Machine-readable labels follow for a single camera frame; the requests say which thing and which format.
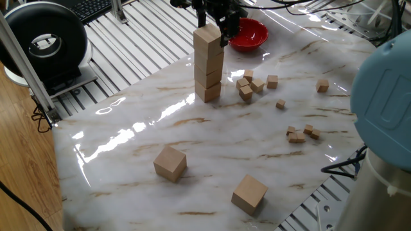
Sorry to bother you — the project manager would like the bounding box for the red glossy bowl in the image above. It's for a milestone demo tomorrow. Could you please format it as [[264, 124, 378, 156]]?
[[228, 18, 269, 53]]

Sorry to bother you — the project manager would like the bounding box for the black computer keyboard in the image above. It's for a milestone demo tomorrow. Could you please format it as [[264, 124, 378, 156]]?
[[48, 0, 129, 24]]

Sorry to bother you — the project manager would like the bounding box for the black round background object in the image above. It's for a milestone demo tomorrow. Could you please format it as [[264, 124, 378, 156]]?
[[170, 0, 193, 9]]

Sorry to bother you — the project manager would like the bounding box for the black ring shaped device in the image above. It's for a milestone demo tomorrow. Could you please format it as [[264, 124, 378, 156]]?
[[0, 1, 99, 97]]

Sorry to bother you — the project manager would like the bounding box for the tangled black cable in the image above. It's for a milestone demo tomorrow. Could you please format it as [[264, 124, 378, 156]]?
[[31, 96, 52, 133]]

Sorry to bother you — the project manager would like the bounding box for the large wooden cube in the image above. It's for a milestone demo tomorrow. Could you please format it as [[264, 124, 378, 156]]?
[[193, 23, 225, 58], [195, 80, 222, 103], [194, 65, 223, 90], [231, 174, 268, 216], [194, 51, 225, 75], [153, 146, 188, 184]]

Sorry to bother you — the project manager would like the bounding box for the short aluminium bracket post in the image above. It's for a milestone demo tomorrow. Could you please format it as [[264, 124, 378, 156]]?
[[110, 0, 129, 25]]

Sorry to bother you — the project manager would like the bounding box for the silver bolted metal plate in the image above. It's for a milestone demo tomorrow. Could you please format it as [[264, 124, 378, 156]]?
[[327, 0, 402, 39]]

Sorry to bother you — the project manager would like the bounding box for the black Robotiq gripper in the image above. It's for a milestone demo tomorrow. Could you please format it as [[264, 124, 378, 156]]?
[[192, 0, 249, 48]]

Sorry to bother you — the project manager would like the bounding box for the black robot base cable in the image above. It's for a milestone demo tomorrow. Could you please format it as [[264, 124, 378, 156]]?
[[320, 146, 369, 179]]

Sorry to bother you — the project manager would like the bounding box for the black floor cable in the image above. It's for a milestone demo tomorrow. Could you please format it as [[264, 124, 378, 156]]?
[[0, 180, 54, 231]]

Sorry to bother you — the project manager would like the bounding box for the white marble pattern board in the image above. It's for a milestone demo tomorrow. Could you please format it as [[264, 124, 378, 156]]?
[[52, 0, 378, 231]]

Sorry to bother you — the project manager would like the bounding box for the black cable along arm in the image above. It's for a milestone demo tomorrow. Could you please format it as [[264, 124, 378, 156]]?
[[237, 0, 367, 16]]

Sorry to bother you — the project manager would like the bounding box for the slanted aluminium frame post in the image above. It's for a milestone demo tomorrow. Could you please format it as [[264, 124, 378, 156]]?
[[0, 12, 62, 124]]

